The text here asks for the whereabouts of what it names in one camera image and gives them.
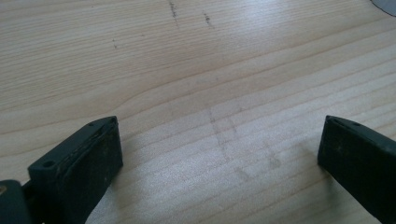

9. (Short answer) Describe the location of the grey round object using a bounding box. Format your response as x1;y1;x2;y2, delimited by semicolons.
369;0;396;17

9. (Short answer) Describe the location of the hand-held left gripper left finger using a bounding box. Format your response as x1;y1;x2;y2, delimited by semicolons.
27;116;124;224

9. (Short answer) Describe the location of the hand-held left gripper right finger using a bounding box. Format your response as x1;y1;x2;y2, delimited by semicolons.
317;115;396;224

